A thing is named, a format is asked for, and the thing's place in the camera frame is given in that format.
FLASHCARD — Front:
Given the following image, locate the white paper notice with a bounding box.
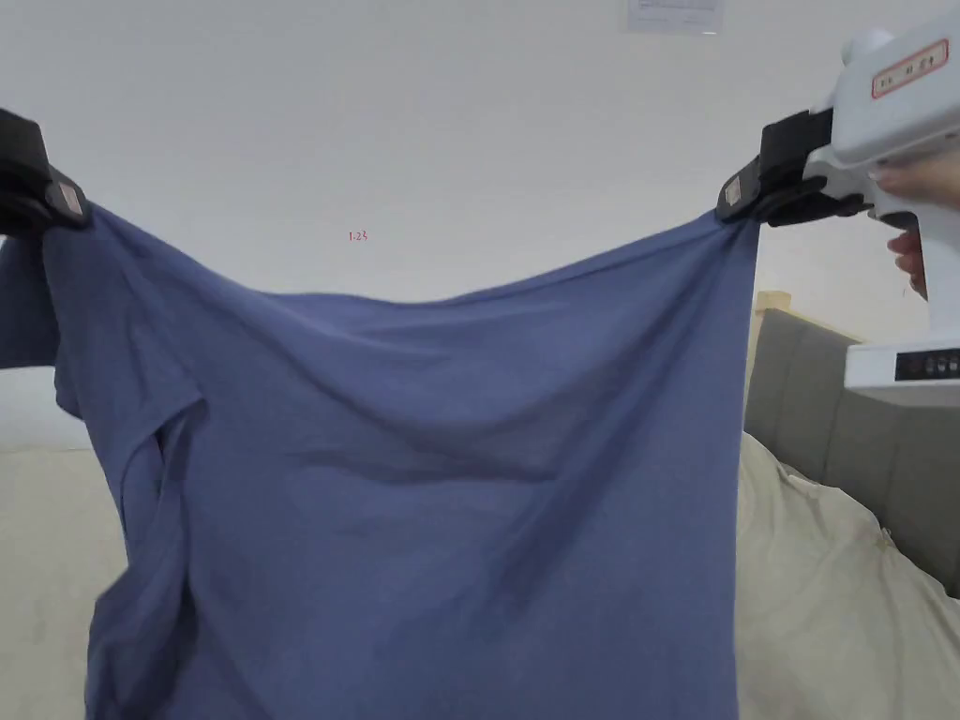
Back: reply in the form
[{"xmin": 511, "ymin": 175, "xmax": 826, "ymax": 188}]
[{"xmin": 620, "ymin": 0, "xmax": 724, "ymax": 36}]

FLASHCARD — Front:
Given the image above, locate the grey padded headboard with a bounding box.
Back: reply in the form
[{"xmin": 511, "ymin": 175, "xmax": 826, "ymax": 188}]
[{"xmin": 743, "ymin": 307, "xmax": 960, "ymax": 588}]

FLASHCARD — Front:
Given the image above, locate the person's right hand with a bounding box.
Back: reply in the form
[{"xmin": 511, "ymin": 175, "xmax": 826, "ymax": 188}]
[{"xmin": 874, "ymin": 160, "xmax": 960, "ymax": 300}]

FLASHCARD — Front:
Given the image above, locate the pale wooden frame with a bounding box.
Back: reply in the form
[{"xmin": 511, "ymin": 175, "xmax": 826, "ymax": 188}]
[{"xmin": 753, "ymin": 290, "xmax": 794, "ymax": 333}]

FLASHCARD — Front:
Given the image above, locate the bed with beige sheet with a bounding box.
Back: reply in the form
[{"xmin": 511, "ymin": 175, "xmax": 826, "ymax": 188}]
[{"xmin": 0, "ymin": 446, "xmax": 130, "ymax": 720}]

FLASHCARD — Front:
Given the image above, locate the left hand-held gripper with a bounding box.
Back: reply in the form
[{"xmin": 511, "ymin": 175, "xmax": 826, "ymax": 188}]
[{"xmin": 0, "ymin": 108, "xmax": 93, "ymax": 239}]

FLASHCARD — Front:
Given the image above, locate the blue shirt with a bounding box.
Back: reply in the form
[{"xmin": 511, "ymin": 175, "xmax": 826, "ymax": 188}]
[{"xmin": 0, "ymin": 201, "xmax": 763, "ymax": 720}]

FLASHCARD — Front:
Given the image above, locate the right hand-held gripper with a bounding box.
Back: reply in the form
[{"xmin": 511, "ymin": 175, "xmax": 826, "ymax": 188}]
[{"xmin": 715, "ymin": 0, "xmax": 960, "ymax": 388}]

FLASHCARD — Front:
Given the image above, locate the cream pillow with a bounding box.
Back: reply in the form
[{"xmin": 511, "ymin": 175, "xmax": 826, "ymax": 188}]
[{"xmin": 736, "ymin": 431, "xmax": 960, "ymax": 720}]

